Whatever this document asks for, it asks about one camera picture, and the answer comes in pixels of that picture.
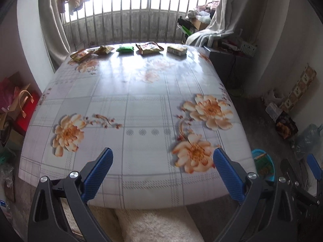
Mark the gold snack packet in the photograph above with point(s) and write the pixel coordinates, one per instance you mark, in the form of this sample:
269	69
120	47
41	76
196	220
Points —
81	55

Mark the orange yellow snack packet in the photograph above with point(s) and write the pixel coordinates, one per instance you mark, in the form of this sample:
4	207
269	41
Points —
149	48

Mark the grey curtain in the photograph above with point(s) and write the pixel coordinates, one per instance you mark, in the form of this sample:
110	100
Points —
227	12

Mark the blue plastic basket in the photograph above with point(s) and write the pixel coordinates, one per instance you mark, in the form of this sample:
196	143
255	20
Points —
272	172

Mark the white plastic bag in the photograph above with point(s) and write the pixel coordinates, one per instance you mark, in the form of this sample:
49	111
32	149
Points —
271	96

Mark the dark red clutter pile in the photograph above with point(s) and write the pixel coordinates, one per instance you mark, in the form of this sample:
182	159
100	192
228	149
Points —
227	44

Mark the cream fleece pants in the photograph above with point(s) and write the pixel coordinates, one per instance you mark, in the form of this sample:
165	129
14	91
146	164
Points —
156	224

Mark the crumpled gold packet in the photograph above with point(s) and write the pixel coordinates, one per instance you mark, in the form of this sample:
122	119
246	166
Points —
103	50

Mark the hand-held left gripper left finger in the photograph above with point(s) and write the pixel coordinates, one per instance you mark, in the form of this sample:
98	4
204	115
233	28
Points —
99	174

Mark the beige curtain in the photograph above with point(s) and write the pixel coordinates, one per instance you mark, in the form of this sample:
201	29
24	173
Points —
50	30

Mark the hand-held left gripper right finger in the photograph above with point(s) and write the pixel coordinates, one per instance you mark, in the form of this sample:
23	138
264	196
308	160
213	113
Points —
228	174

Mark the red bag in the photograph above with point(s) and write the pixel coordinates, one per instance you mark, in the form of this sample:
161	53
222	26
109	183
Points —
10	88

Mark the green object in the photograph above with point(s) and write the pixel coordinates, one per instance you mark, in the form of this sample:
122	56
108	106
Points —
187	31

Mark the black orange snack bag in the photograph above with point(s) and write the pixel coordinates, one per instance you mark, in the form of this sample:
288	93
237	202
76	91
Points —
286	127

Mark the floral tablecloth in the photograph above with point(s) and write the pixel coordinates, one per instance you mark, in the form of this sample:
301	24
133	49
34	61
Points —
141	111

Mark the black object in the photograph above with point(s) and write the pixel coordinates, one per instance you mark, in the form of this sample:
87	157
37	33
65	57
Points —
183	22

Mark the small green packet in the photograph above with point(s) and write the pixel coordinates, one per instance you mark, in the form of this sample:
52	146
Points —
125	49

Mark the grey cabinet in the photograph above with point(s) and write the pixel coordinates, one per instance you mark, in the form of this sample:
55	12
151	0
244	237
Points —
222	65

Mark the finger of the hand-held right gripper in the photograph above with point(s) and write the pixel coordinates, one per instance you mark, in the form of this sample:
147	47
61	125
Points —
290	174
314	163

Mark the clear plastic container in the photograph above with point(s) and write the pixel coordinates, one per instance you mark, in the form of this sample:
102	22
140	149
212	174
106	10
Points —
273	111

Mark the metal window railing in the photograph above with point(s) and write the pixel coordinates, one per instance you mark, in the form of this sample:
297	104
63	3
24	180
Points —
141	25

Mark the pile of clothes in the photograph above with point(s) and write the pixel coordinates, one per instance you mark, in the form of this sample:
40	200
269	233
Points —
201	11

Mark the patterned long box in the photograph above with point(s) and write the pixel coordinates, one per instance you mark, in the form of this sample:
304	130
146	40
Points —
300	88

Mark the small gold box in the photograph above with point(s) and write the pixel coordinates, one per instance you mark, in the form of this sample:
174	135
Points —
177	50

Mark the clear water jug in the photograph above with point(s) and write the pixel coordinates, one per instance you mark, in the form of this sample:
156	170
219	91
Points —
309	138

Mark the cardboard box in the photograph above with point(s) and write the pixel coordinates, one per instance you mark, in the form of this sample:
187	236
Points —
198	24

